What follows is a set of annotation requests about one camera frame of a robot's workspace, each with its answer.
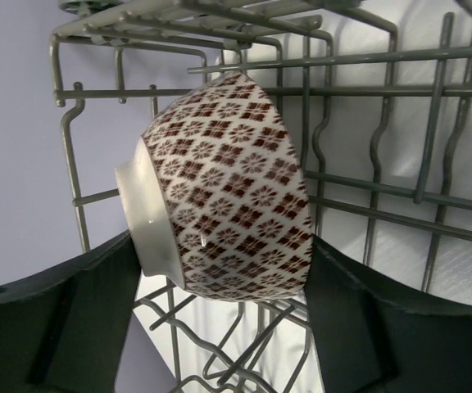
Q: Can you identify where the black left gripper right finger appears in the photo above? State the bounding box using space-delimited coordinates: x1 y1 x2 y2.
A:
304 238 472 392

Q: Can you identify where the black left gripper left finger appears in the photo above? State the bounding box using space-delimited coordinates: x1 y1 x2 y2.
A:
0 232 140 392

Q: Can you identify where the red patterned white bowl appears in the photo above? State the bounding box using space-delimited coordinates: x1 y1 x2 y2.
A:
115 72 312 301

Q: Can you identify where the grey wire dish rack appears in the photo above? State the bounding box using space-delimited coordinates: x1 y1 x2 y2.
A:
49 1 472 392

